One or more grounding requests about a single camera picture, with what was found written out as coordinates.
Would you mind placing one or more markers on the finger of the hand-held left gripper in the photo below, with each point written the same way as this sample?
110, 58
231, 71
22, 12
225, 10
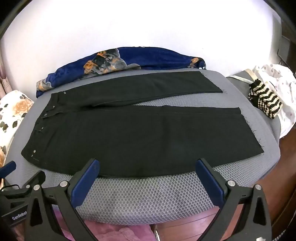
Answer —
7, 167

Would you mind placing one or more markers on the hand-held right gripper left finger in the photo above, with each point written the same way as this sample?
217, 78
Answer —
85, 179

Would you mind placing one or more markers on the grey mesh mat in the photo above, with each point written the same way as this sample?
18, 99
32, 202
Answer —
148, 199

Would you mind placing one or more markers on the white floral pillow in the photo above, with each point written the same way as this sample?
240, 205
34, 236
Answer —
13, 111

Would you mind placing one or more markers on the white spotted cloth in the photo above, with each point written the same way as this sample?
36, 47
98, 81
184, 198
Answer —
285, 88

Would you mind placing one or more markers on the pink curtain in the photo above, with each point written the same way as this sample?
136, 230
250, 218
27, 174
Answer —
3, 81

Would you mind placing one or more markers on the black and cream striped knit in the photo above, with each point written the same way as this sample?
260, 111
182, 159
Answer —
266, 99

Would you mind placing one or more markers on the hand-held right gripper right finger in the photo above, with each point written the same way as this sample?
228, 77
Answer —
208, 179

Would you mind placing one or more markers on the blue floral blanket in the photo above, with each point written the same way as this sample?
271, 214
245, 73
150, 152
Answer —
157, 58

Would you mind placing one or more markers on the pink cloth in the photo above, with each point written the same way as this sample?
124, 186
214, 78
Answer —
111, 233

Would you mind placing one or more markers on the black pants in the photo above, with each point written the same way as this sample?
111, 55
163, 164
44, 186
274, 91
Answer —
138, 136

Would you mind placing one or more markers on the dark grey cushion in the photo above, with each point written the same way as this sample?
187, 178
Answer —
239, 80

